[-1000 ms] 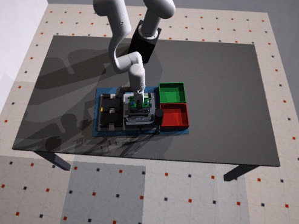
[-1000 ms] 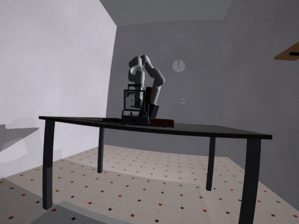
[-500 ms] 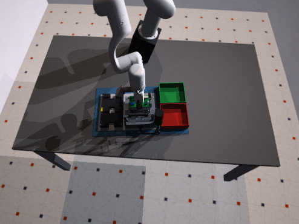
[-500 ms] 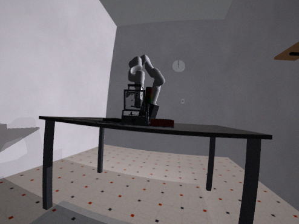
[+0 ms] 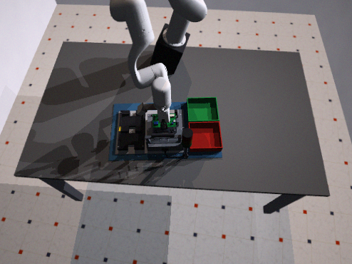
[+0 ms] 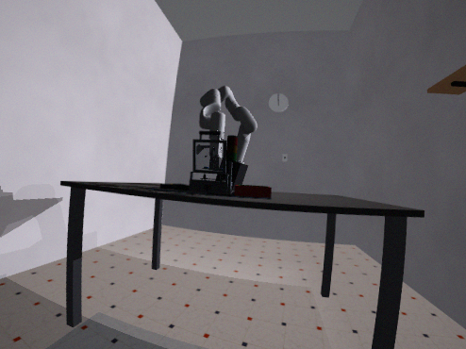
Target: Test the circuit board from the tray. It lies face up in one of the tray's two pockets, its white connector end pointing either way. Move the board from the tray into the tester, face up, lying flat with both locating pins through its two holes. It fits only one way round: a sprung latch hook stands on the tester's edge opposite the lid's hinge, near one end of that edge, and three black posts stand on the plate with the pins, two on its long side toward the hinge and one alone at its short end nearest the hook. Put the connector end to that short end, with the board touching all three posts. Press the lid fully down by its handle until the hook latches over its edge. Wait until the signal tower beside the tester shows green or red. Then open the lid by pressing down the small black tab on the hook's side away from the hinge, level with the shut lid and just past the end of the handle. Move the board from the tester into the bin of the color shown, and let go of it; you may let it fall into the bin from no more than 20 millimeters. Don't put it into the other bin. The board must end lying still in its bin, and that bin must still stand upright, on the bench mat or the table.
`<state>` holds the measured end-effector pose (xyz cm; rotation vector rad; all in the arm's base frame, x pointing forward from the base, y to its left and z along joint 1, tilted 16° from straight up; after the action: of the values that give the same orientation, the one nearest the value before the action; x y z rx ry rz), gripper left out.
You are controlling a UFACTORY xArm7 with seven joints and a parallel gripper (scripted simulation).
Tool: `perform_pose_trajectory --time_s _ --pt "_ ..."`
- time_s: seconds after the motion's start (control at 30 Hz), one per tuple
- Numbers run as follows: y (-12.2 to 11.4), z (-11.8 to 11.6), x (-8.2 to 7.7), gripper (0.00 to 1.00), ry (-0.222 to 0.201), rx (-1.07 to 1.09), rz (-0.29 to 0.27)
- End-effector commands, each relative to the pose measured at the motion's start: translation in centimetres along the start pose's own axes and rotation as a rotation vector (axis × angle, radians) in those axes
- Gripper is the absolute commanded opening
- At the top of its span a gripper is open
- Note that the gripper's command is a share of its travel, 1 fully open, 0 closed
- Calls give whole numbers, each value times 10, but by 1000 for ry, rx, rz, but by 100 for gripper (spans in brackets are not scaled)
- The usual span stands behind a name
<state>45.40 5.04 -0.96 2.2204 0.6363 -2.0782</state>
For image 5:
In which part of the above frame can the green circuit board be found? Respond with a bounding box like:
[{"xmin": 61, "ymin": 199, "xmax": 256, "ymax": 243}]
[{"xmin": 152, "ymin": 113, "xmax": 176, "ymax": 128}]

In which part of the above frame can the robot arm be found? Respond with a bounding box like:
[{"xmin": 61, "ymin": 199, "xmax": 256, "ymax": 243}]
[{"xmin": 110, "ymin": 0, "xmax": 207, "ymax": 116}]

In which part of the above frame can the red open-top bin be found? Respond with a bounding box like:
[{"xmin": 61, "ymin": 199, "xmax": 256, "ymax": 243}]
[{"xmin": 188, "ymin": 121, "xmax": 223, "ymax": 152}]

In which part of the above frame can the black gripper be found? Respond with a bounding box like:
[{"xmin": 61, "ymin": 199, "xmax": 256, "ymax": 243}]
[{"xmin": 157, "ymin": 107, "xmax": 170, "ymax": 130}]

